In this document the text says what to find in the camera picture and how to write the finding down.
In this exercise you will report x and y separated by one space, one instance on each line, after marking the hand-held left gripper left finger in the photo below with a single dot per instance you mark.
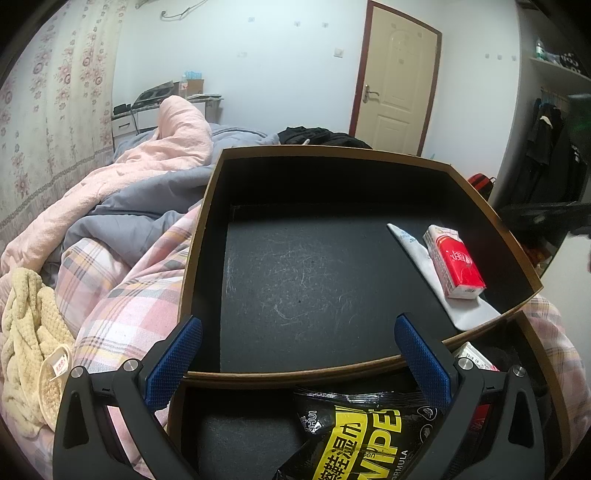
178 355

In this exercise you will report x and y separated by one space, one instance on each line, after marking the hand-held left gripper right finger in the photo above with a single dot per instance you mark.
422 360

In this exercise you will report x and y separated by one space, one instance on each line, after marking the long red white tissue pack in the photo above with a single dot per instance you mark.
475 357

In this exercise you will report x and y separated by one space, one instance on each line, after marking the black shoe wipes packet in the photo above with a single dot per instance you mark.
364 438

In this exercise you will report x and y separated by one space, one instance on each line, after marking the shallow brown cardboard box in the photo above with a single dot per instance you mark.
240 434

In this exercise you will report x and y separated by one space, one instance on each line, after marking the small red tissue pack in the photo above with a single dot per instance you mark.
455 263

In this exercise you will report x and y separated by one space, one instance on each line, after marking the deep brown cardboard box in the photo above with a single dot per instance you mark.
300 277

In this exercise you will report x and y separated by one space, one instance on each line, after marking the pink plaid duvet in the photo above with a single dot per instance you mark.
138 295

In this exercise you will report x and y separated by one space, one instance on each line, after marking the hanging black clothes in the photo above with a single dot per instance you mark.
540 152

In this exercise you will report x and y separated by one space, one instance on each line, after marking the red backpack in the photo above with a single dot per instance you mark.
482 183

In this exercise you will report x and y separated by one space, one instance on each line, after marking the white pouch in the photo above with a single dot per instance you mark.
415 249

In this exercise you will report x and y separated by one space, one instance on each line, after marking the white shelf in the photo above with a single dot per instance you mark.
554 67

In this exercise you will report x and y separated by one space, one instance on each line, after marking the yellow towel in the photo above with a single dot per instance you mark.
27 332

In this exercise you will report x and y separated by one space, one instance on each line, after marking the black printed bag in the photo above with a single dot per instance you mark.
567 61

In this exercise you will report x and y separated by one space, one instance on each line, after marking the clear bottle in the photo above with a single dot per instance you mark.
539 50

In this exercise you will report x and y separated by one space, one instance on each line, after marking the pink quilt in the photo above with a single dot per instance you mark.
171 138

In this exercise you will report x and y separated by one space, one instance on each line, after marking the cream door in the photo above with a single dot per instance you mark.
397 78

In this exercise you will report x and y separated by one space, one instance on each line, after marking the white desk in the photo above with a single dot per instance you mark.
127 122

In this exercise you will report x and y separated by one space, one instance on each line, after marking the black clothes pile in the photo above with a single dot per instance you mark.
323 137

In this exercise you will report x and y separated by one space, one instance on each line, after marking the black device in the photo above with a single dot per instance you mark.
154 92

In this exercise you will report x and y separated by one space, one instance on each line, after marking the small cardboard box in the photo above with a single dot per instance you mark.
194 87

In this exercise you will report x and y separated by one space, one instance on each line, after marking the floral curtain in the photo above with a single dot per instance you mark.
55 106

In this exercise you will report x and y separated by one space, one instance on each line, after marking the light switch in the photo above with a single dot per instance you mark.
339 52

